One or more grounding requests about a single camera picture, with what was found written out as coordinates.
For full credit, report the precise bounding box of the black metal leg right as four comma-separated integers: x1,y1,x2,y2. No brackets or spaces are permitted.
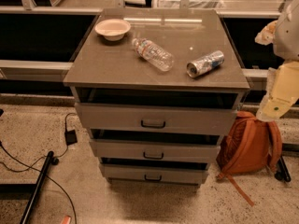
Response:
275,157,292,182

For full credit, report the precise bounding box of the black floor cable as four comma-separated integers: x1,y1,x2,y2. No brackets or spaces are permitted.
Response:
0,112,78,224

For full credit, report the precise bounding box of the black metal leg left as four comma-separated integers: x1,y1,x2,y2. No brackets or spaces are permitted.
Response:
20,151,54,224

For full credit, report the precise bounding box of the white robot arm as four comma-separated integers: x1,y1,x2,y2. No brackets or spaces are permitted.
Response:
255,0,299,121

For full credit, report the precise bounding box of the white paper bowl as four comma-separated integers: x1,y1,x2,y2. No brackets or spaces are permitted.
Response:
94,19,131,41

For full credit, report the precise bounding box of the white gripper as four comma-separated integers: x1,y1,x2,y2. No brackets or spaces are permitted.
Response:
255,21,299,122

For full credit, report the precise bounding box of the orange backpack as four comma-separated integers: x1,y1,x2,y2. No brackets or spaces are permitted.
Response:
216,111,282,206

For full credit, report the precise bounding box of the grey bottom drawer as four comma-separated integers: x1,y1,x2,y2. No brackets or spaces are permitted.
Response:
99,164,208,185

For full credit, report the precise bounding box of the silver blue drink can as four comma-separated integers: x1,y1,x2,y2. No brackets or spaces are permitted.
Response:
187,50,224,78

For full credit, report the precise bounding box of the black metal leg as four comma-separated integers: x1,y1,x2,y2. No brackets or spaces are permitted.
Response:
20,151,54,224
275,157,292,182

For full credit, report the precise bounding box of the grey drawer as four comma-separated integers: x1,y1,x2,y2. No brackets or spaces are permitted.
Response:
90,140,220,163
75,103,236,135
99,164,208,185

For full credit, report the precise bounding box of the grey top drawer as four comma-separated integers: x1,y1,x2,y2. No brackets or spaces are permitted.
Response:
75,103,236,135

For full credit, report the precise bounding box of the clear plastic water bottle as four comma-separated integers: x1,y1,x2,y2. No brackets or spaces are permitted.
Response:
132,38,174,72

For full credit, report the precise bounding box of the small red floor object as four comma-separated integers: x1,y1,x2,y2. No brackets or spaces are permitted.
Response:
61,216,71,224

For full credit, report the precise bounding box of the black power adapter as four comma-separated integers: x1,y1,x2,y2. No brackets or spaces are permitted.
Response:
64,130,78,146

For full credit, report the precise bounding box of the grey drawer cabinet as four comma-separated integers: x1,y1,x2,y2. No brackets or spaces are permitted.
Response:
63,7,251,185

